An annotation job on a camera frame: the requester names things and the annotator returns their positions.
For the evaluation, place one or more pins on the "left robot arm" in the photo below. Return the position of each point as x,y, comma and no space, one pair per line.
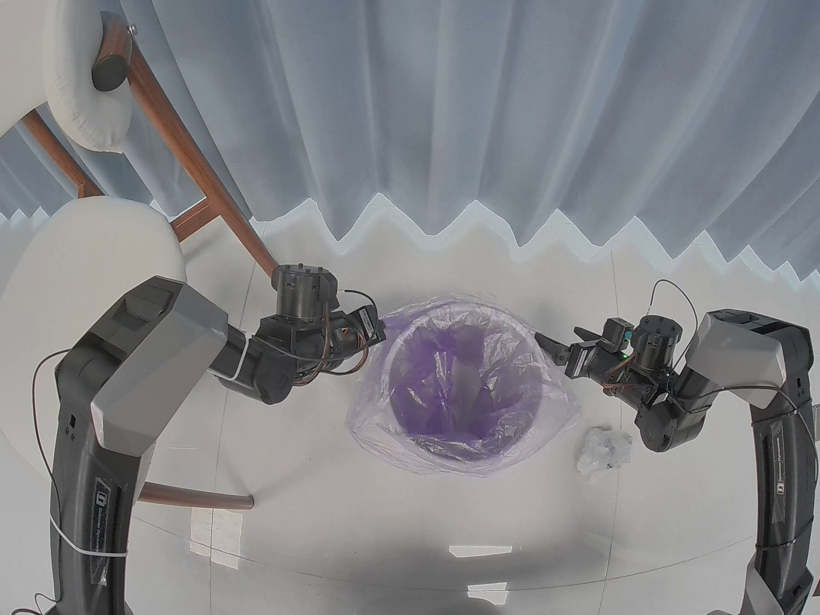
147,350

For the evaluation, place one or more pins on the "purple plastic bag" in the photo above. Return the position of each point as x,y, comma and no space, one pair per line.
544,407

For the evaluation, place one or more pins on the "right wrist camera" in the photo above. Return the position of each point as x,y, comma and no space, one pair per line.
616,332

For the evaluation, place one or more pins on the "white curtain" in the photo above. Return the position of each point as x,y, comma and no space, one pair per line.
448,87

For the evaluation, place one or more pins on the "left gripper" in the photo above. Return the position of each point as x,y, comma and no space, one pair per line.
366,325

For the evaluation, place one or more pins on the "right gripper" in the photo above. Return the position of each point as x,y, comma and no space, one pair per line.
589,359

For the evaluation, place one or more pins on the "white cushioned wooden chair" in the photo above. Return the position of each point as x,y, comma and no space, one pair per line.
96,266

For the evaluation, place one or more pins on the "crumpled clear wrapper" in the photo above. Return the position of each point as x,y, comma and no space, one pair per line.
603,451

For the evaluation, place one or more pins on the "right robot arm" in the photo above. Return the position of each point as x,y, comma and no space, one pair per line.
737,350

